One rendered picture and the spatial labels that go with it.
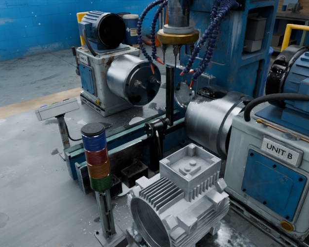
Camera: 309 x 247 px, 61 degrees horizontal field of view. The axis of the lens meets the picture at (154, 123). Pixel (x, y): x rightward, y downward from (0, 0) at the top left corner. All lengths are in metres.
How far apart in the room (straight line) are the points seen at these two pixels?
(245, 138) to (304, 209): 0.25
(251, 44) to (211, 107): 0.49
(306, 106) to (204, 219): 0.38
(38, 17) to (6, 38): 0.80
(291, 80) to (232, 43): 0.51
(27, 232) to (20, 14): 5.73
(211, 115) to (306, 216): 0.42
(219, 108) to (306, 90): 0.31
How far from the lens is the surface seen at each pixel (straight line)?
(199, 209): 0.66
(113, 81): 1.41
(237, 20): 1.21
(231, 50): 1.24
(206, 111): 0.96
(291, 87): 0.80
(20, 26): 6.50
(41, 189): 1.18
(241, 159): 0.90
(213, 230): 0.74
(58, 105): 1.19
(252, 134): 0.83
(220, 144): 0.96
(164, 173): 0.67
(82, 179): 1.05
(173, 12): 1.13
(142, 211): 0.76
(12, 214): 1.13
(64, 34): 6.81
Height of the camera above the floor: 1.55
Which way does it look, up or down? 30 degrees down
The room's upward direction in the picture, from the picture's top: 1 degrees counter-clockwise
